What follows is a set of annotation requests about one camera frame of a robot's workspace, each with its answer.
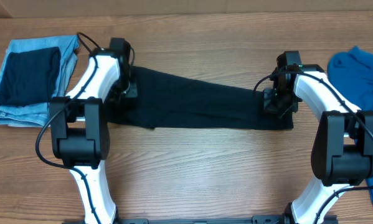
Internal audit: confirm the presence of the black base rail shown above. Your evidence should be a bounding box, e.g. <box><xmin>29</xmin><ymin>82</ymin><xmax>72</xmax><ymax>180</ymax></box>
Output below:
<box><xmin>61</xmin><ymin>214</ymin><xmax>339</xmax><ymax>224</ymax></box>

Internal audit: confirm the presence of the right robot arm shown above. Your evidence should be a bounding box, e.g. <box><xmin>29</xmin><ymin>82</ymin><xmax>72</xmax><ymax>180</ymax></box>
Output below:
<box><xmin>252</xmin><ymin>51</ymin><xmax>373</xmax><ymax>224</ymax></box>

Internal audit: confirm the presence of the folded dark navy shirt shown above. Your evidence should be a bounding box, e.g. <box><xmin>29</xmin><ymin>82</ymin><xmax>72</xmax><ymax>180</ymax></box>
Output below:
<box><xmin>0</xmin><ymin>47</ymin><xmax>61</xmax><ymax>106</ymax></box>

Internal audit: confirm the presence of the black t-shirt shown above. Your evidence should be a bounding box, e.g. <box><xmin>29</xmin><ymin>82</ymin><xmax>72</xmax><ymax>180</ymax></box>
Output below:
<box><xmin>106</xmin><ymin>67</ymin><xmax>293</xmax><ymax>130</ymax></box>

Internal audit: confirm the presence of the blue t-shirt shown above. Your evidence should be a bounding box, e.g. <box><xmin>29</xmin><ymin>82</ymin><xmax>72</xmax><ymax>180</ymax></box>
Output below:
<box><xmin>326</xmin><ymin>45</ymin><xmax>373</xmax><ymax>224</ymax></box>

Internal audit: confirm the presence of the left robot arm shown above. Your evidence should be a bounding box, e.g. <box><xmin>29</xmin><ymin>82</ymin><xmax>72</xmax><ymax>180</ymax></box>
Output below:
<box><xmin>49</xmin><ymin>38</ymin><xmax>138</xmax><ymax>223</ymax></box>

